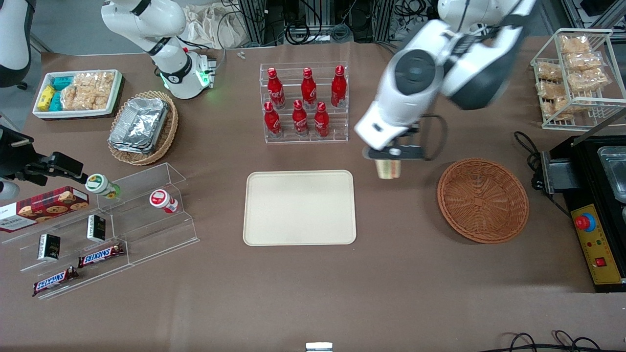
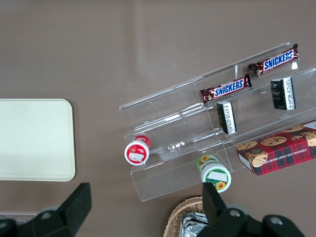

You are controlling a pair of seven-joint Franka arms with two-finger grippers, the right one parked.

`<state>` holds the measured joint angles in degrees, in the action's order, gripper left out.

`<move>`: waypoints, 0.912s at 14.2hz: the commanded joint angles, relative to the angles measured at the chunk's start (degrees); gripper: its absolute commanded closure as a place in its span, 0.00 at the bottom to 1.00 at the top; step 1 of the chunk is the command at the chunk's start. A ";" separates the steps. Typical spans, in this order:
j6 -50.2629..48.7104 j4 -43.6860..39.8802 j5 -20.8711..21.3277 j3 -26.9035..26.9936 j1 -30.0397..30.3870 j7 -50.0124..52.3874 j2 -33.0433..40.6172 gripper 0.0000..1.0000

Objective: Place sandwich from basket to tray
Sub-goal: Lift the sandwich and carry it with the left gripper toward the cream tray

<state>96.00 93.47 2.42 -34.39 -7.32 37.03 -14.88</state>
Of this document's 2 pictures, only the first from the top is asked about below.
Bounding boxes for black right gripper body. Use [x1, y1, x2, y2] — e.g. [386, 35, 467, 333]
[0, 125, 37, 179]

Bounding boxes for sandwich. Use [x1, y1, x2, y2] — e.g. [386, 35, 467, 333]
[375, 159, 402, 180]

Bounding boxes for brown round wicker basket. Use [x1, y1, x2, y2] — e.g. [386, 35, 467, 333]
[437, 157, 530, 244]

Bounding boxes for light wicker basket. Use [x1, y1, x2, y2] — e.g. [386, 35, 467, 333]
[107, 90, 179, 166]

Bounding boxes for cream plastic serving tray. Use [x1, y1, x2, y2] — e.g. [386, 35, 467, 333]
[243, 170, 357, 246]

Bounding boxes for green sunflower snack cup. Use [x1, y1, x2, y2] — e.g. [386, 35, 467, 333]
[85, 174, 121, 199]

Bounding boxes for red tartan cookie box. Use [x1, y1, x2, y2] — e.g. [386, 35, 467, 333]
[0, 186, 90, 233]

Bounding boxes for white plastic snack bin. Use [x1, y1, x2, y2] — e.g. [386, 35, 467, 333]
[32, 69, 123, 119]

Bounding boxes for clear acrylic bottle stand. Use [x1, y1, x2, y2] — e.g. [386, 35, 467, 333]
[259, 61, 350, 144]

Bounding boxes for aluminium foil container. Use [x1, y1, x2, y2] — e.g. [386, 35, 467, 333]
[112, 97, 169, 145]
[109, 132, 159, 154]

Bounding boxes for yellow snack packet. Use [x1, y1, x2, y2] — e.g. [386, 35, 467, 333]
[38, 85, 56, 112]

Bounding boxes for small black chocolate box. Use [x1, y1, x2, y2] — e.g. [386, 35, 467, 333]
[87, 214, 107, 243]
[38, 233, 61, 261]

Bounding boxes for clear bag of crackers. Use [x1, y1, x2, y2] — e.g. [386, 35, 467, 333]
[61, 84, 83, 111]
[538, 81, 568, 100]
[537, 61, 563, 81]
[566, 51, 604, 71]
[560, 34, 591, 54]
[567, 68, 612, 93]
[547, 96, 587, 120]
[73, 72, 116, 110]

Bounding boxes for red cola bottle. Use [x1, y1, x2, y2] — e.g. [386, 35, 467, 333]
[301, 67, 317, 110]
[264, 101, 282, 137]
[267, 67, 286, 110]
[292, 99, 309, 136]
[331, 65, 347, 108]
[314, 102, 330, 137]

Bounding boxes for Snickers chocolate bar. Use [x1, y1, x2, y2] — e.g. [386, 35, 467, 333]
[78, 243, 125, 268]
[32, 266, 80, 297]

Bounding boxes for red lidded snack cup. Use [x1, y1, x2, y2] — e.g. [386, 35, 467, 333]
[149, 189, 179, 214]

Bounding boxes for clear acrylic tiered snack stand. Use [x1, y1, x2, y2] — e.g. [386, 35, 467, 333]
[0, 162, 200, 300]

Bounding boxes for black warming appliance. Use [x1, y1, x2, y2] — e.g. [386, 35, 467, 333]
[540, 134, 626, 293]

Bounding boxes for crumpled white cloth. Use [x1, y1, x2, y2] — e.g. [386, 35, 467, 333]
[182, 2, 256, 49]

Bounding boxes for steel insert pan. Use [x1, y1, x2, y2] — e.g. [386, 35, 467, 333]
[598, 146, 626, 203]

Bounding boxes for yellow control panel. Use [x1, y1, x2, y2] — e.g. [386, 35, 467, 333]
[571, 204, 626, 286]

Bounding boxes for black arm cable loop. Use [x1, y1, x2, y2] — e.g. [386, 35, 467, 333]
[420, 114, 448, 162]

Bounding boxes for black power cable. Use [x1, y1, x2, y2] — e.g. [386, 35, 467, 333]
[514, 131, 573, 218]

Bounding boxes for aluminium frame rack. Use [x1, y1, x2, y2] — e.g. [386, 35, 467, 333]
[239, 0, 392, 45]

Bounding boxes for white wire rack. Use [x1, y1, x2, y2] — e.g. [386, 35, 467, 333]
[531, 28, 626, 131]

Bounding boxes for black floor cables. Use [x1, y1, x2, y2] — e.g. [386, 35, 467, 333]
[489, 330, 626, 352]

